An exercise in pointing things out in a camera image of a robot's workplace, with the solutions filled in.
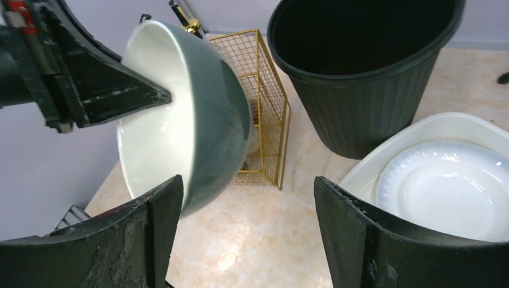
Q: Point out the glass oil bottle dark liquid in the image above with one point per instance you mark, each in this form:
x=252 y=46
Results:
x=190 y=25

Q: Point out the black trash bin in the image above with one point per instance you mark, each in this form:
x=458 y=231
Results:
x=360 y=67

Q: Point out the white paper plate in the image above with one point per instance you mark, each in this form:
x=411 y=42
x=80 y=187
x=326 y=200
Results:
x=451 y=187

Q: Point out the gold wire basket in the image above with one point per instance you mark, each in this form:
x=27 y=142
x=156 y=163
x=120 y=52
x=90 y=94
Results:
x=248 y=55

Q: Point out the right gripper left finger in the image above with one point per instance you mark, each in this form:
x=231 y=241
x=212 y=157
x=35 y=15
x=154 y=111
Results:
x=127 y=246

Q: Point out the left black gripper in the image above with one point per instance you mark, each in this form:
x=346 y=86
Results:
x=101 y=89

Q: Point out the white bowl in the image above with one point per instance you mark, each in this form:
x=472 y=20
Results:
x=202 y=134

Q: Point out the white rectangular tub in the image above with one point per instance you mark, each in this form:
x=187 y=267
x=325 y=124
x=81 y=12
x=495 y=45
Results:
x=362 y=180

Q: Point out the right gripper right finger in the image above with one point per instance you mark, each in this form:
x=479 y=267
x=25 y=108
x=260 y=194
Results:
x=369 y=247

